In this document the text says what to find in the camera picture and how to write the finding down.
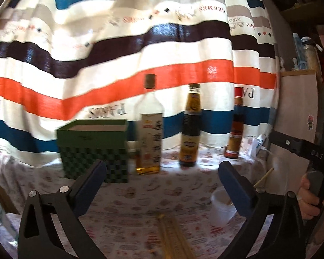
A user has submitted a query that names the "bamboo chopstick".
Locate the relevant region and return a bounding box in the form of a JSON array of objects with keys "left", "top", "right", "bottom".
[
  {"left": 253, "top": 168, "right": 275, "bottom": 189},
  {"left": 157, "top": 214, "right": 177, "bottom": 259},
  {"left": 170, "top": 217, "right": 196, "bottom": 259}
]

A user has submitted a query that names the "person's right hand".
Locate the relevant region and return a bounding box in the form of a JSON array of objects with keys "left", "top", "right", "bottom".
[{"left": 297, "top": 174, "right": 321, "bottom": 220}]

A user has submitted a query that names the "printed tablecloth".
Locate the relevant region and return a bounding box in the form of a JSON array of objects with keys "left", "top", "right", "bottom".
[{"left": 0, "top": 148, "right": 266, "bottom": 258}]

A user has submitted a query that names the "green checkered box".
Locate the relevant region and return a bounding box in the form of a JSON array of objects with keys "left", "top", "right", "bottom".
[{"left": 57, "top": 119, "right": 128, "bottom": 184}]

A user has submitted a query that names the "translucent plastic cup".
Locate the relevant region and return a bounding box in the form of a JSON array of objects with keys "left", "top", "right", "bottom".
[{"left": 209, "top": 187, "right": 236, "bottom": 227}]

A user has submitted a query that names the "red capped sauce bottle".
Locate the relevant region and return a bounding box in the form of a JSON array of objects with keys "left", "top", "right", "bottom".
[{"left": 224, "top": 87, "right": 245, "bottom": 159}]

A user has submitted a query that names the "clear cooking wine bottle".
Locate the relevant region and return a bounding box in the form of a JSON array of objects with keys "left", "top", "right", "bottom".
[{"left": 135, "top": 74, "right": 164, "bottom": 175}]

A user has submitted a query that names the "dark soy sauce bottle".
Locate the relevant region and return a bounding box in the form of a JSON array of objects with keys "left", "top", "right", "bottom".
[{"left": 179, "top": 83, "right": 202, "bottom": 167}]

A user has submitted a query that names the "striped curtain cloth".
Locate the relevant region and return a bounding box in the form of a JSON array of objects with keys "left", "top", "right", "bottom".
[{"left": 0, "top": 0, "right": 277, "bottom": 166}]

